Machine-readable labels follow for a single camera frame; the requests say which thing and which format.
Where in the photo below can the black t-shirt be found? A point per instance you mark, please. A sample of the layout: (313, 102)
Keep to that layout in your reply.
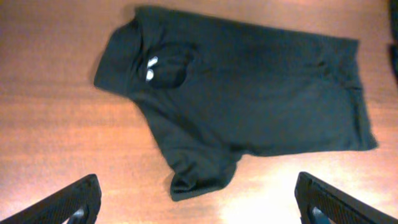
(213, 90)

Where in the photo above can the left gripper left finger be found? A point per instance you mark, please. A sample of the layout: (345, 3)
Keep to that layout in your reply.
(77, 203)

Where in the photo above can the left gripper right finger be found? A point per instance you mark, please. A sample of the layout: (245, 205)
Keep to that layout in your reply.
(320, 202)

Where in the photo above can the black clothes pile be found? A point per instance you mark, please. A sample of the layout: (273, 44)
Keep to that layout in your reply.
(393, 25)

